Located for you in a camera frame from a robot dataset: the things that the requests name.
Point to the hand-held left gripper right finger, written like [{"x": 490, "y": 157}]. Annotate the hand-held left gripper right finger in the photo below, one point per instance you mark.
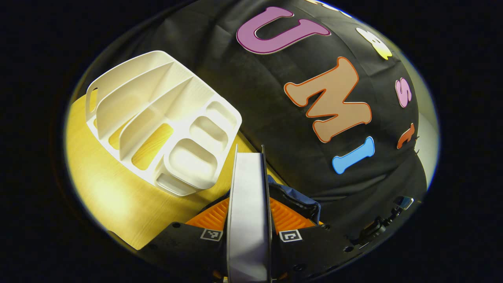
[{"x": 310, "y": 247}]

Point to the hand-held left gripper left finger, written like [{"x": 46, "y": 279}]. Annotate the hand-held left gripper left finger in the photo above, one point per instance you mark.
[{"x": 184, "y": 243}]

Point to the blue schoolbag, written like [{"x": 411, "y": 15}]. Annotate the blue schoolbag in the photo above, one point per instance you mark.
[{"x": 302, "y": 202}]

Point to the white plastic bookshelf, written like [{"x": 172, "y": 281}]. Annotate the white plastic bookshelf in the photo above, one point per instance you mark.
[{"x": 188, "y": 157}]

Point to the black backdrop cloth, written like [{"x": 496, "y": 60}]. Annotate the black backdrop cloth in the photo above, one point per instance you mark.
[{"x": 267, "y": 102}]

